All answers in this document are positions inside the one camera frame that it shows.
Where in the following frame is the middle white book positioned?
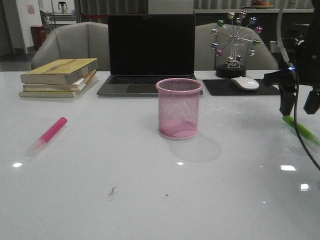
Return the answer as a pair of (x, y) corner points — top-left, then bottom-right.
(23, 70), (97, 92)

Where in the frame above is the green highlighter pen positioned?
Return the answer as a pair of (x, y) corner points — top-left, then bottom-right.
(282, 115), (320, 146)

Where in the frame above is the pink mesh pen holder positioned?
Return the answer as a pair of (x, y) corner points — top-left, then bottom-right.
(156, 78), (203, 140)

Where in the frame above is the bottom yellow book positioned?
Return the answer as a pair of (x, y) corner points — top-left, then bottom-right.
(19, 83), (89, 98)

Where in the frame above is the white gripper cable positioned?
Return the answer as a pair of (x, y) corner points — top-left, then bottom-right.
(276, 0), (292, 63)

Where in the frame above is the top yellow book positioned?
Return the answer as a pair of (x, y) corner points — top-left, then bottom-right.
(20, 58), (98, 85)

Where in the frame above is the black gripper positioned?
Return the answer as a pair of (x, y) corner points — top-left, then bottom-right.
(263, 0), (320, 116)

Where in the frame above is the left grey armchair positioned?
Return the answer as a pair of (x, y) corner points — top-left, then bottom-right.
(31, 21), (111, 71)

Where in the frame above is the ferris wheel desk ornament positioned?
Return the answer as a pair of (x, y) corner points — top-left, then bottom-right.
(211, 10), (261, 79)

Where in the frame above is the red trash bin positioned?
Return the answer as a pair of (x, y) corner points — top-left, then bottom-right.
(30, 25), (47, 50)

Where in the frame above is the pink highlighter pen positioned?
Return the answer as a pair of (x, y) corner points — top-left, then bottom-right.
(27, 117), (68, 157)

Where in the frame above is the black mouse pad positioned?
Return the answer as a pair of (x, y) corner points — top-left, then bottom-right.
(202, 78), (280, 96)

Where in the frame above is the yellow book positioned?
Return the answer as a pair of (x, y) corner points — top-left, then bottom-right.
(20, 58), (98, 85)
(19, 83), (89, 98)

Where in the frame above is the fruit bowl on counter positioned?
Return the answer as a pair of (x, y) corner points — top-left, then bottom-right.
(251, 0), (274, 10)

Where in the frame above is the white computer mouse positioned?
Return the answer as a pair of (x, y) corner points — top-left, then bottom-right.
(230, 76), (260, 91)

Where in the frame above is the grey laptop computer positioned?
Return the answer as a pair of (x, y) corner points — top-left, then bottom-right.
(97, 14), (196, 97)

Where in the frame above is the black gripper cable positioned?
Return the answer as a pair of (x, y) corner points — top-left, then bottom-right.
(292, 66), (320, 172)

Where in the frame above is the grey armchair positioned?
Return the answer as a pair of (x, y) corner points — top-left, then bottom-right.
(31, 21), (111, 71)
(194, 22), (278, 71)

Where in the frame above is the right grey armchair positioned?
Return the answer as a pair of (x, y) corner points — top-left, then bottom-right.
(194, 22), (278, 71)

